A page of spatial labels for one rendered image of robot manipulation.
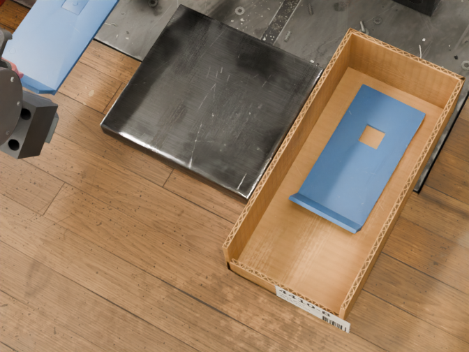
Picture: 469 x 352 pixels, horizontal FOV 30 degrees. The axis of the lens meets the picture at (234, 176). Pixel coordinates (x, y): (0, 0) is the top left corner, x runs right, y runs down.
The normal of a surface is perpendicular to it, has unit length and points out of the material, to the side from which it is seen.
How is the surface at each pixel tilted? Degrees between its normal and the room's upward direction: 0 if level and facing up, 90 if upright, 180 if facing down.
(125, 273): 0
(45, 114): 91
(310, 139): 0
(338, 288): 0
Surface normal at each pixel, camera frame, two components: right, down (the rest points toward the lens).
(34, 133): 0.87, 0.44
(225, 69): -0.07, -0.38
